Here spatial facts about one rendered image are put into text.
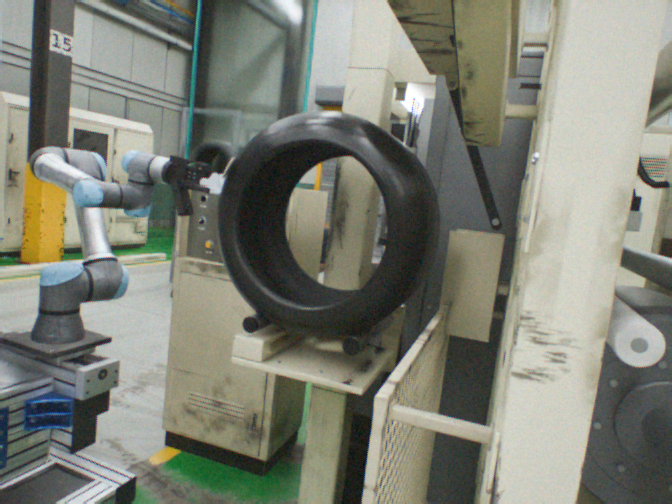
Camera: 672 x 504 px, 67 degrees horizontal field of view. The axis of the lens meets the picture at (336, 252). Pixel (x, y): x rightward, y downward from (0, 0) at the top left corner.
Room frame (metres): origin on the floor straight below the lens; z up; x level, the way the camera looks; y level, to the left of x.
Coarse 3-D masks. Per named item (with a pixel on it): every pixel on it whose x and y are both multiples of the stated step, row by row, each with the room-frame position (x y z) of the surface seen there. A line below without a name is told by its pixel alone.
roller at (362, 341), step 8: (384, 320) 1.45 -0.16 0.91; (368, 328) 1.31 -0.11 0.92; (376, 328) 1.36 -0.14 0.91; (352, 336) 1.22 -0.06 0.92; (360, 336) 1.23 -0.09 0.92; (368, 336) 1.28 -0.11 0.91; (344, 344) 1.20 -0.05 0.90; (352, 344) 1.20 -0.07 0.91; (360, 344) 1.20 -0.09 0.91; (352, 352) 1.20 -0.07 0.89
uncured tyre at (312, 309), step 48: (288, 144) 1.25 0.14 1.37; (336, 144) 1.21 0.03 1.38; (384, 144) 1.20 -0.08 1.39; (240, 192) 1.28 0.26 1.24; (288, 192) 1.55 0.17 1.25; (384, 192) 1.17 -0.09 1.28; (432, 192) 1.30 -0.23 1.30; (240, 240) 1.31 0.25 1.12; (432, 240) 1.23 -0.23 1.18; (240, 288) 1.29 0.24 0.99; (288, 288) 1.51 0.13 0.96; (384, 288) 1.17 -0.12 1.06; (336, 336) 1.26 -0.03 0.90
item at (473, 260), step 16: (464, 240) 1.42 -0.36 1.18; (480, 240) 1.41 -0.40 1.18; (496, 240) 1.39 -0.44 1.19; (448, 256) 1.43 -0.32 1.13; (464, 256) 1.42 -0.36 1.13; (480, 256) 1.40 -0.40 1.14; (496, 256) 1.39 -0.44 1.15; (448, 272) 1.43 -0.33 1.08; (464, 272) 1.41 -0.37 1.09; (480, 272) 1.40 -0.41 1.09; (496, 272) 1.39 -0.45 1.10; (448, 288) 1.43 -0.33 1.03; (464, 288) 1.41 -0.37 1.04; (480, 288) 1.40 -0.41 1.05; (496, 288) 1.39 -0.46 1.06; (464, 304) 1.41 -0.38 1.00; (480, 304) 1.40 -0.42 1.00; (448, 320) 1.42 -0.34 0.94; (464, 320) 1.41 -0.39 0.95; (480, 320) 1.39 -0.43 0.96; (464, 336) 1.41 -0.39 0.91; (480, 336) 1.39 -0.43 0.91
